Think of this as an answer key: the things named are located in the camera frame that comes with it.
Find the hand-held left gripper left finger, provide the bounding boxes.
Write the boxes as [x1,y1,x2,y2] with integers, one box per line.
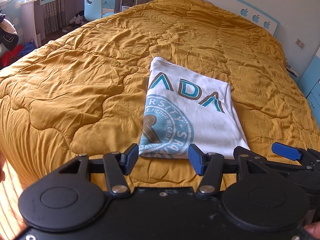
[59,144,139,197]

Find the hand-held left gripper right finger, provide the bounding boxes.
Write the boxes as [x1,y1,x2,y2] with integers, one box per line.
[188,144,272,197]

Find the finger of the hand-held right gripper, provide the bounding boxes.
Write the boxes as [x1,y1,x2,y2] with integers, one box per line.
[272,142,320,164]
[234,146,308,174]

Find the white printed sweatshirt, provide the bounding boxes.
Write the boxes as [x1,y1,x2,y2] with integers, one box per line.
[139,56,250,160]

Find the person's right hand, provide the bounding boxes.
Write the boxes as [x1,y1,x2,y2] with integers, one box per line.
[305,224,320,240]

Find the blue and white wardrobe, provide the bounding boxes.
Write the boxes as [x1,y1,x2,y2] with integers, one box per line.
[297,52,320,112]

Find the mustard yellow quilt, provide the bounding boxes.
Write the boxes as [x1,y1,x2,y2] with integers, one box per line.
[0,0,320,195]

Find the white sneakers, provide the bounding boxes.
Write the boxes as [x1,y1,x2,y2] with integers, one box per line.
[61,10,86,32]

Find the blue bag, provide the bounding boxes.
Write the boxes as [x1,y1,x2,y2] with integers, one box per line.
[24,39,38,52]

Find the red cloth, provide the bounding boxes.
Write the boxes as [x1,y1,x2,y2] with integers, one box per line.
[0,44,24,68]

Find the patterned curtain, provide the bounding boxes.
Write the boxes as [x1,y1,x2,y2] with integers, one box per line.
[44,0,68,33]

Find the blue chair with star cutout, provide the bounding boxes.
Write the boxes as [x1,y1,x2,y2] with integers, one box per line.
[84,0,115,25]

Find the dark jacket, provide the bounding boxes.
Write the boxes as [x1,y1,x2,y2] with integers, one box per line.
[0,12,19,52]

